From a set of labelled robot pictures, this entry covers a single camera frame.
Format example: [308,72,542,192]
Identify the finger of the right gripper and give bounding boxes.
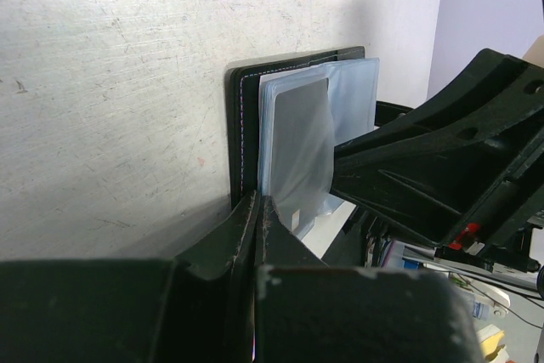
[335,48,543,159]
[331,124,543,248]

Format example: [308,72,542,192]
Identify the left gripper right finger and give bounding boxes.
[255,196,484,362]

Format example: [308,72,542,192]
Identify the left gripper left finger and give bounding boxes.
[1,192,260,362]

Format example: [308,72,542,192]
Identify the dark grey credit card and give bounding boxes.
[270,79,334,231]

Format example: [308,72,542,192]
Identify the black leather card holder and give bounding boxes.
[225,47,380,238]

